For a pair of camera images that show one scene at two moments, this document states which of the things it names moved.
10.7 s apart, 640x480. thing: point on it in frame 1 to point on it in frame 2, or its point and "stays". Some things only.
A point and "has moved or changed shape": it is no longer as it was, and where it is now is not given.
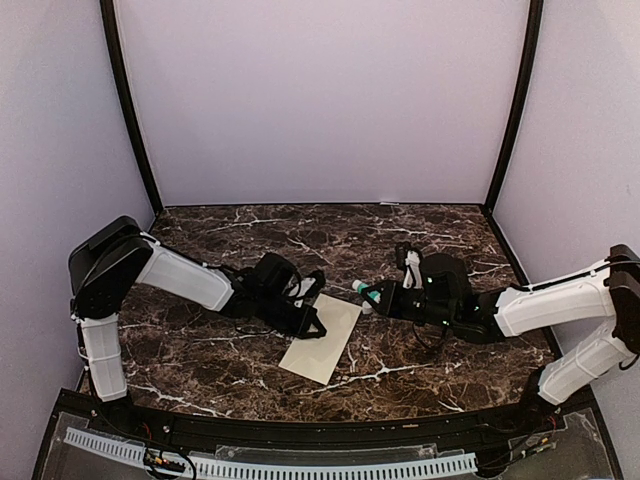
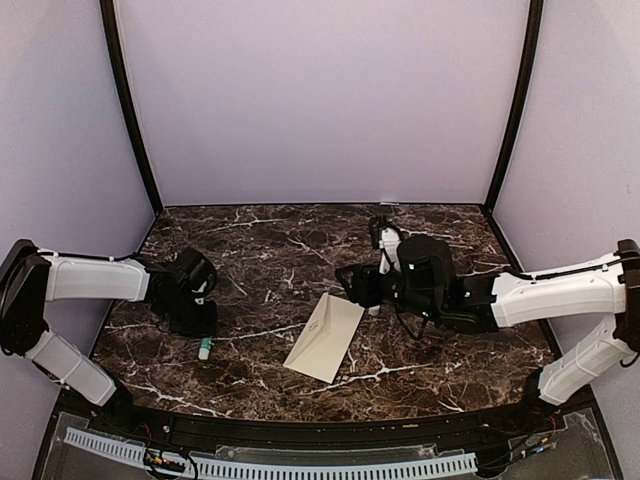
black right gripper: (389, 303) to (363, 290)
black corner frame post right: (534, 23) stays
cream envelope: (315, 357) stays
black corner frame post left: (108, 11) stays
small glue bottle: (359, 286) has moved or changed shape
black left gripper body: (270, 314) to (186, 319)
